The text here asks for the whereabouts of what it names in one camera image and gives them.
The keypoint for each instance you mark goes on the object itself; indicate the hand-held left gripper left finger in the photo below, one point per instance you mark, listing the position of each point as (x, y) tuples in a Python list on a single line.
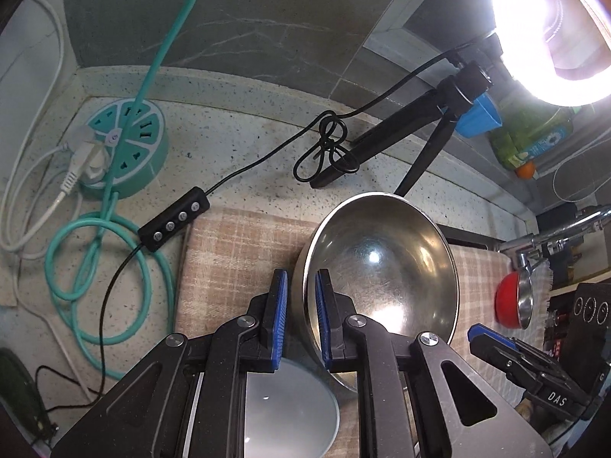
[(279, 319)]

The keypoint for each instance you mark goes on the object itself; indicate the plaid table cloth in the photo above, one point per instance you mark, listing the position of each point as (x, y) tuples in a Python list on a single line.
[(224, 257)]

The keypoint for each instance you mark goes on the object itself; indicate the black mini tripod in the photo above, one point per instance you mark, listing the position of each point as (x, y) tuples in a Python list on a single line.
[(410, 114)]

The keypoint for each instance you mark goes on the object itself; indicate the blue ribbed cup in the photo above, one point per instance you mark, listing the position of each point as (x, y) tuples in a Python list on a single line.
[(479, 117)]

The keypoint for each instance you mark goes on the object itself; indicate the pale blue ceramic bowl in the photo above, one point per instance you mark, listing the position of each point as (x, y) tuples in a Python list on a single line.
[(291, 415)]

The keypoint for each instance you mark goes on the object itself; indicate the dark green object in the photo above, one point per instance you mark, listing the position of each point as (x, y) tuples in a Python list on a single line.
[(21, 391)]

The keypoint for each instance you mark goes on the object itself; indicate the large stainless steel bowl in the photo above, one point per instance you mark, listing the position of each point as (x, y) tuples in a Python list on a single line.
[(391, 267)]

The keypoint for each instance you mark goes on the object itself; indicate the small red steel pot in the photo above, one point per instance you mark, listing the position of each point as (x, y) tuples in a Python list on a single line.
[(513, 300)]

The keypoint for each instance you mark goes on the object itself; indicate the green dish soap bottle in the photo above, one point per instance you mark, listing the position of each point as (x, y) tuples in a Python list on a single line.
[(530, 138)]

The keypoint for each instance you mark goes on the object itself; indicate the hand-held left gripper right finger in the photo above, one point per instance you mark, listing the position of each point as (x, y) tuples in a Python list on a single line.
[(324, 324)]

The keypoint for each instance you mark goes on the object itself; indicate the chrome kitchen faucet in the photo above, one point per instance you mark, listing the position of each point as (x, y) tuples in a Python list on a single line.
[(563, 231)]

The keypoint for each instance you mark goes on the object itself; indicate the orange fruit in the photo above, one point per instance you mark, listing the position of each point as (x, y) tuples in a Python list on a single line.
[(526, 170)]

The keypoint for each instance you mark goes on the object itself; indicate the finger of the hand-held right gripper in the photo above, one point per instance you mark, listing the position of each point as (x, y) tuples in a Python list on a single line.
[(501, 362), (491, 336)]

